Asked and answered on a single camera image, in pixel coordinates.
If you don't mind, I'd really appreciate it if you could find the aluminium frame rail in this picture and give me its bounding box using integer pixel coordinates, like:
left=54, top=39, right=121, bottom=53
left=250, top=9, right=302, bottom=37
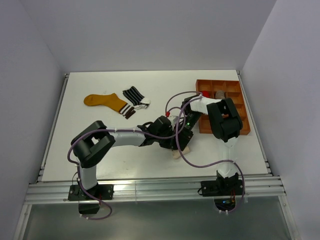
left=24, top=175, right=286, bottom=205

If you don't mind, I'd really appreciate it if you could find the black white striped sock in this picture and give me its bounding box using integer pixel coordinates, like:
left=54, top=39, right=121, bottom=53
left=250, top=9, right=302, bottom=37
left=122, top=86, right=151, bottom=110

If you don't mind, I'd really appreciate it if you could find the wooden compartment tray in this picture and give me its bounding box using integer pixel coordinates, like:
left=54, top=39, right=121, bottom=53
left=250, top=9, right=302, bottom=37
left=195, top=79, right=251, bottom=135

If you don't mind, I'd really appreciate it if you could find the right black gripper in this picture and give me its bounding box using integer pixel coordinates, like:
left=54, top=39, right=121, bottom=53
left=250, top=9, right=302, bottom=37
left=174, top=111, right=202, bottom=151

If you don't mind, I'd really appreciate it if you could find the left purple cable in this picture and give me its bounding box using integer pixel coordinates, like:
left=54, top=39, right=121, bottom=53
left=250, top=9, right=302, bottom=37
left=67, top=106, right=187, bottom=221

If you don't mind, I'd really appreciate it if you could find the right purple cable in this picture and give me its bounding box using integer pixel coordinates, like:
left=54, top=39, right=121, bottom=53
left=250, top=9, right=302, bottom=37
left=164, top=91, right=247, bottom=213

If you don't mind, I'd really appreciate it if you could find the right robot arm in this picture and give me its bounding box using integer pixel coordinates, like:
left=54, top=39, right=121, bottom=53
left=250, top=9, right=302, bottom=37
left=175, top=94, right=243, bottom=195

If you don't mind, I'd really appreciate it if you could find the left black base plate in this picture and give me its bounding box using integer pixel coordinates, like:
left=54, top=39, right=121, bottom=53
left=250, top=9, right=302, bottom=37
left=67, top=184, right=114, bottom=201

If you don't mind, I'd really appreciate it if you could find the cream brown sock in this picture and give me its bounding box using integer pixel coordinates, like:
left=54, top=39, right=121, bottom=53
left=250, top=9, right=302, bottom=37
left=171, top=146, right=190, bottom=160

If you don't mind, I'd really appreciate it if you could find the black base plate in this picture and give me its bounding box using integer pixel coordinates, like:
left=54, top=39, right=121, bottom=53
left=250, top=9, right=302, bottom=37
left=67, top=184, right=114, bottom=201
left=197, top=179, right=244, bottom=197

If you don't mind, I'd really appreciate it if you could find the mustard yellow sock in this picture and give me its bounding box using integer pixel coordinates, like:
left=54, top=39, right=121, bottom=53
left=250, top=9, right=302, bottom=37
left=83, top=93, right=136, bottom=119

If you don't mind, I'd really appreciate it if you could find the purple cable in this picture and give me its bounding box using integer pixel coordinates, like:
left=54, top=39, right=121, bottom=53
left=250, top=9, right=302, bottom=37
left=164, top=91, right=247, bottom=213
left=67, top=106, right=187, bottom=221

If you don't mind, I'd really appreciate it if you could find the red rolled sock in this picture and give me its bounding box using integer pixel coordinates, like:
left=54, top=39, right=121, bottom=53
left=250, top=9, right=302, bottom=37
left=201, top=90, right=211, bottom=98

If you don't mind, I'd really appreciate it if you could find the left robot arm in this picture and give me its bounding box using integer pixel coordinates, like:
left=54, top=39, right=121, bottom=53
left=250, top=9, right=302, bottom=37
left=67, top=116, right=178, bottom=200

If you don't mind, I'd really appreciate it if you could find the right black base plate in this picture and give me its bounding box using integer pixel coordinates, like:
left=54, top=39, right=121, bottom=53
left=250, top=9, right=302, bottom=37
left=197, top=179, right=244, bottom=197

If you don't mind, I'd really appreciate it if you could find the grey rolled sock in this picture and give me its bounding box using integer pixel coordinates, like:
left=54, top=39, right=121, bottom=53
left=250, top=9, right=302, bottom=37
left=215, top=90, right=226, bottom=100

